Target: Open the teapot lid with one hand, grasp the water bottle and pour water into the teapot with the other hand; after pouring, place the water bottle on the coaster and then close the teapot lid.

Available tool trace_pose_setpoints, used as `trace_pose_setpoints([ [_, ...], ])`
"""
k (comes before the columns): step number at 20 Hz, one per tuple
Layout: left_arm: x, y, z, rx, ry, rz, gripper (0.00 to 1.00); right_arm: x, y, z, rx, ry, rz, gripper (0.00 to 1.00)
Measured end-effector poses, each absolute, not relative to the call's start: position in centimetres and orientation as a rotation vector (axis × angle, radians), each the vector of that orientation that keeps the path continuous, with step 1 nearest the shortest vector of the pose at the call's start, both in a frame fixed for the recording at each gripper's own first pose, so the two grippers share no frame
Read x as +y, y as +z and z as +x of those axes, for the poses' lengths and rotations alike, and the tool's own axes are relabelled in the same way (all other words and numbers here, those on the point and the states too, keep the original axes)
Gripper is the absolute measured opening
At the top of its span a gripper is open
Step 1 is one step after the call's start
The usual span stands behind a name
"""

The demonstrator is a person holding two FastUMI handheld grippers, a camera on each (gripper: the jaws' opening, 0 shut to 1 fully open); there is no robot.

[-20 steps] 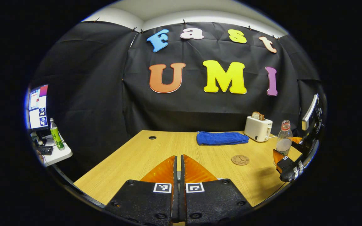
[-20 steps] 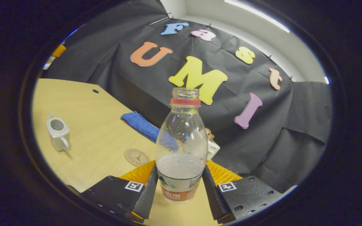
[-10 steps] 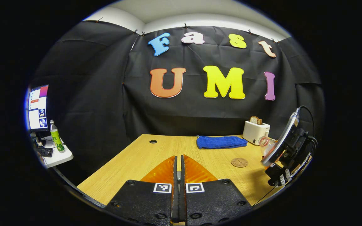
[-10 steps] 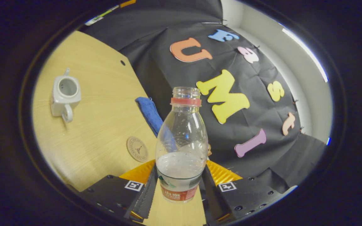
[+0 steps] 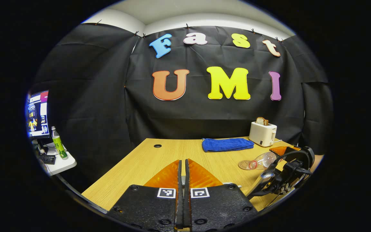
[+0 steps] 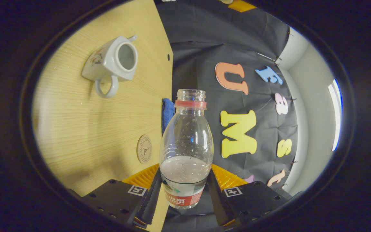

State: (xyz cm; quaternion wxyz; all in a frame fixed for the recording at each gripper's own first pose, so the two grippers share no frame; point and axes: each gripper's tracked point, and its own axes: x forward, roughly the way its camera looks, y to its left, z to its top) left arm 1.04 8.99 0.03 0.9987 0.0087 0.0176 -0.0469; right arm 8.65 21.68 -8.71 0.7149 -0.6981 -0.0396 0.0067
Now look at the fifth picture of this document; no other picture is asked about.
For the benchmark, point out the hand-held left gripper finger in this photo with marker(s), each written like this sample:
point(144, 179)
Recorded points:
point(187, 193)
point(179, 193)

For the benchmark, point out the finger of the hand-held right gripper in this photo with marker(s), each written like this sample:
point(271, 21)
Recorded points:
point(282, 149)

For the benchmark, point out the clear water bottle red label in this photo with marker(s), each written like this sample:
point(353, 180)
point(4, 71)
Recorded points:
point(264, 160)

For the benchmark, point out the round brown coaster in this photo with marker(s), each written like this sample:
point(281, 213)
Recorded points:
point(244, 165)

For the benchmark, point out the green drink bottle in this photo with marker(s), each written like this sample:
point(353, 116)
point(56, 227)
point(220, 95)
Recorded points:
point(59, 146)

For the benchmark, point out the white toaster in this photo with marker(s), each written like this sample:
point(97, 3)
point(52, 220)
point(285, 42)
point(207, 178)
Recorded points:
point(262, 134)

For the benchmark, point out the toasted bread slice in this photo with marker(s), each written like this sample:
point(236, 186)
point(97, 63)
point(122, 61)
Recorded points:
point(262, 121)

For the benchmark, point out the blue towel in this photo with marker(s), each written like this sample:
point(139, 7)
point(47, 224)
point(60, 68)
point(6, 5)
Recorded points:
point(225, 144)

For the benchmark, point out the white side table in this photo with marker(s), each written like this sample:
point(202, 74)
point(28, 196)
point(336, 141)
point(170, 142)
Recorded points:
point(63, 164)

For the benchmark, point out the black backdrop cloth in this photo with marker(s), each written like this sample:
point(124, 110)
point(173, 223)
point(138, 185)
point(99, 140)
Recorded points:
point(108, 96)

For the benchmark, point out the black keyboard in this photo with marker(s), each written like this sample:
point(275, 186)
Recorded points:
point(47, 159)

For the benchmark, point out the computer monitor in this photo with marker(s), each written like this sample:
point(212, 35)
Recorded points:
point(37, 114)

